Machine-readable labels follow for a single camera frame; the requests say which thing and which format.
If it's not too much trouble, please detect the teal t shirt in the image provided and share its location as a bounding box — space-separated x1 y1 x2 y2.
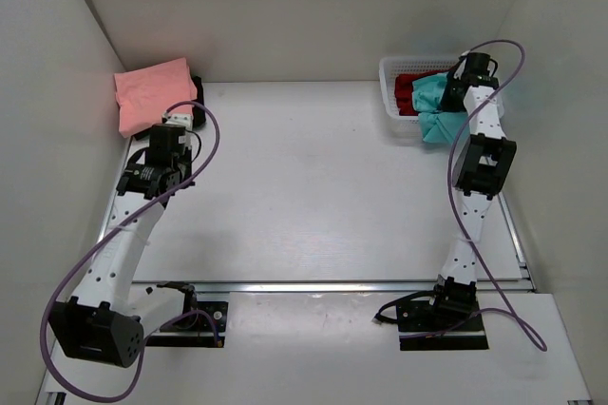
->
412 72 467 145

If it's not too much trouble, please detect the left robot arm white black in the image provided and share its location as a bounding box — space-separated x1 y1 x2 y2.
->
48 107 199 368

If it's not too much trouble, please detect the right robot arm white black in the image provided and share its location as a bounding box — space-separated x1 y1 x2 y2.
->
426 52 517 330

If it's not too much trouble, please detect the black folded t shirt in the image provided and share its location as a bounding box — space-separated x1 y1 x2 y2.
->
133 75 204 140

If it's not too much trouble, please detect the red t shirt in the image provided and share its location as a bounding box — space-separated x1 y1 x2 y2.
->
393 71 433 117

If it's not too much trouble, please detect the white plastic basket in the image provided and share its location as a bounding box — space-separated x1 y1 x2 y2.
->
378 54 458 139

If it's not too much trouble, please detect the pink folded t shirt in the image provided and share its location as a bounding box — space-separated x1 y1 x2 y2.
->
114 58 198 138

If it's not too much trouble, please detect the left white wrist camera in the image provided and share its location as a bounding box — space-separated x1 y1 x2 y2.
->
161 111 194 130

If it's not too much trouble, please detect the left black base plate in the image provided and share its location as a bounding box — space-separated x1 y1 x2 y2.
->
146 281 229 348

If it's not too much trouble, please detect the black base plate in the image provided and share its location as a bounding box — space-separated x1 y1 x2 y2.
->
373 291 489 352
146 281 229 348

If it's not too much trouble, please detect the aluminium rail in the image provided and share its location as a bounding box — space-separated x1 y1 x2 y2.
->
132 279 535 294

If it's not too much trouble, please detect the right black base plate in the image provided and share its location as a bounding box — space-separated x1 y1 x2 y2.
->
373 291 489 352

